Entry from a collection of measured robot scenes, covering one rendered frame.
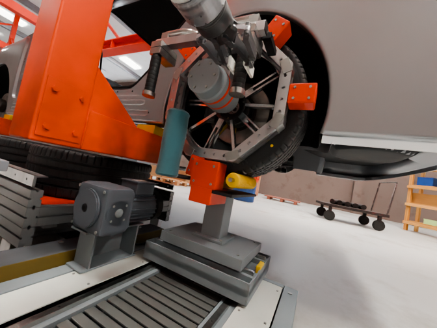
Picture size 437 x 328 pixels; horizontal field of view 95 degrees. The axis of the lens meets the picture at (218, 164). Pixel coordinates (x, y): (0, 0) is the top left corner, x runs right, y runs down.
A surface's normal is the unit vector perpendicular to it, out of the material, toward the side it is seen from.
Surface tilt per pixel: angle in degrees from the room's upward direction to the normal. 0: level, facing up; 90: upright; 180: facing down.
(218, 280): 90
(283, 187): 90
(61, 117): 90
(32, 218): 90
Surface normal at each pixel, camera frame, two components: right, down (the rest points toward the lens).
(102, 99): 0.89, 0.14
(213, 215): -0.43, -0.13
